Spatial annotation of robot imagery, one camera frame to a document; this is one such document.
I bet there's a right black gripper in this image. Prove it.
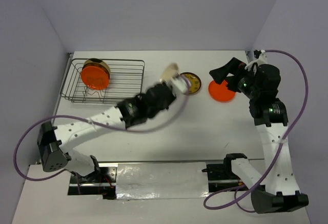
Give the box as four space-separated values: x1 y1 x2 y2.
208 56 259 98

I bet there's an orange plate front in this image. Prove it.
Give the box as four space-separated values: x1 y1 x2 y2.
208 80 236 103

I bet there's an orange plate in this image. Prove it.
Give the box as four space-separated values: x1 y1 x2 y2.
80 65 110 90
208 80 236 103

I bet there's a yellow patterned plate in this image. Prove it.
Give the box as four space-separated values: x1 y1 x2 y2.
180 72 202 95

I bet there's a pink floral plate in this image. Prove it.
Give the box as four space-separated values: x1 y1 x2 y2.
159 63 179 82

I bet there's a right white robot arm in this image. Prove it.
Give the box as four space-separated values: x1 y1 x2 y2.
209 58 309 214

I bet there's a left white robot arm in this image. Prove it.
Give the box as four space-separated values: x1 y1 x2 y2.
37 83 177 182

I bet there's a yellow plate brown rim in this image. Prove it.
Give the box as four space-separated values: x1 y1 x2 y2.
83 58 108 68

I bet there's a silver foil sheet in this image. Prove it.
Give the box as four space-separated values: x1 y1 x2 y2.
116 162 209 200

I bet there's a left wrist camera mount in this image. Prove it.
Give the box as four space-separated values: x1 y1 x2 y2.
170 75 191 96

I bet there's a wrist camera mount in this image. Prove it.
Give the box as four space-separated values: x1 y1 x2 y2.
170 75 191 96
245 50 268 71

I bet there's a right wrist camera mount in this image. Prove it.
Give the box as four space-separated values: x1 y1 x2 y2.
245 50 268 71

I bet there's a metal wire dish rack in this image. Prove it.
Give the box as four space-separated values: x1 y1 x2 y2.
60 58 145 105

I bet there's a black metal base rail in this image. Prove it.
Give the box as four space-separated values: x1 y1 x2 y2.
68 160 243 200

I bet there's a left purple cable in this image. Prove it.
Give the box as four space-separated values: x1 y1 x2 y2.
13 77 192 194

